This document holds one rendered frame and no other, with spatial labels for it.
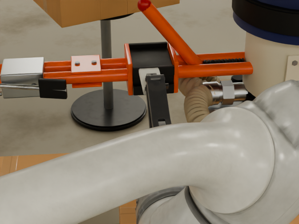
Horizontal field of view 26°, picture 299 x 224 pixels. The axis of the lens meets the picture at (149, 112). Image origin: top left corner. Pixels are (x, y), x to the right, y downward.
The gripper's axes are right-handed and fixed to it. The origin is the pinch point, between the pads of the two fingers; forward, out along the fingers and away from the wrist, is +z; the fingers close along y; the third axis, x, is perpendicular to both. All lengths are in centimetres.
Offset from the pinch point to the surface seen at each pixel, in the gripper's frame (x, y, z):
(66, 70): -12.5, -0.4, 14.9
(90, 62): -8.4, -2.2, 14.1
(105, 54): 2, 90, 207
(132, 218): -1.9, 31.2, 12.7
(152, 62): 2.0, -2.4, 12.3
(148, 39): 34, 124, 297
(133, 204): -1.5, 31.2, 16.9
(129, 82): -2.3, -0.2, 9.8
